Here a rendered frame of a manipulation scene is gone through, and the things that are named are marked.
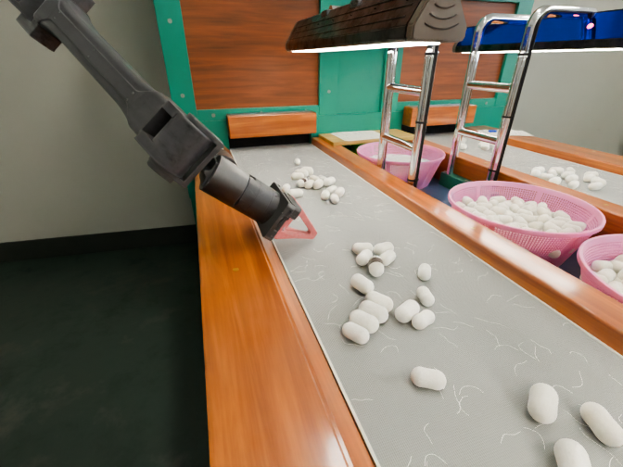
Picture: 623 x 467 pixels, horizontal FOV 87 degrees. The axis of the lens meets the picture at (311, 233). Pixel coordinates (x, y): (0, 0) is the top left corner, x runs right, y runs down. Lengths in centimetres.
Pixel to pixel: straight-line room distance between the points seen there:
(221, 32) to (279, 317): 98
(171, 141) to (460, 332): 42
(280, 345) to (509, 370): 23
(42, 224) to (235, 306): 203
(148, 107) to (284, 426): 40
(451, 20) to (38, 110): 194
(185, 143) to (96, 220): 183
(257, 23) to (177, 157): 82
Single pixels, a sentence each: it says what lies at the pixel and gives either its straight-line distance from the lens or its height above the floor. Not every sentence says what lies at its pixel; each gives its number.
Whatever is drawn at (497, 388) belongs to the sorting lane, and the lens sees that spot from 39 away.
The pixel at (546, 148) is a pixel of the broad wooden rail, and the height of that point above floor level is 76.
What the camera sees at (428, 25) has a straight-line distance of 49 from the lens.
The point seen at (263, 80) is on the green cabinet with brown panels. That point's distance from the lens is 122.
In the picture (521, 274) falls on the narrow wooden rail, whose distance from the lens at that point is 54.
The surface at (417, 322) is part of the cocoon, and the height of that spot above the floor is 75.
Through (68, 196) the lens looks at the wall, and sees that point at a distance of 225.
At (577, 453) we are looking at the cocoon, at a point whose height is 76.
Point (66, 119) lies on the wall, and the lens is 212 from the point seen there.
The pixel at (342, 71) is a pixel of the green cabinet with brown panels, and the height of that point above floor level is 98.
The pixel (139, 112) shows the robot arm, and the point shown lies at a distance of 51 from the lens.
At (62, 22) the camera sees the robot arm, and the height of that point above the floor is 107.
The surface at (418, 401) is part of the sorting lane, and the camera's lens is 36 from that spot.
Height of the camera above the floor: 102
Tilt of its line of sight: 28 degrees down
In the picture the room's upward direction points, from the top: straight up
